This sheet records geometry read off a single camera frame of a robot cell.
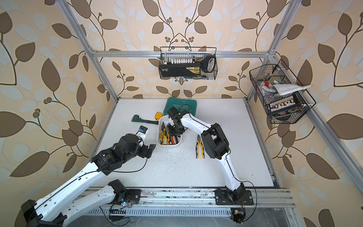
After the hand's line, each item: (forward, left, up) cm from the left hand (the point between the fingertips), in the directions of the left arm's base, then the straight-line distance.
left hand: (148, 141), depth 75 cm
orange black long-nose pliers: (+10, -11, -17) cm, 23 cm away
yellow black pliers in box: (+14, -6, -15) cm, 21 cm away
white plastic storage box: (+28, -4, -16) cm, 32 cm away
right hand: (+14, -11, -16) cm, 24 cm away
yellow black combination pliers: (+9, -29, -17) cm, 35 cm away
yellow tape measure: (+32, +1, -17) cm, 36 cm away
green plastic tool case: (+25, -17, +2) cm, 30 cm away
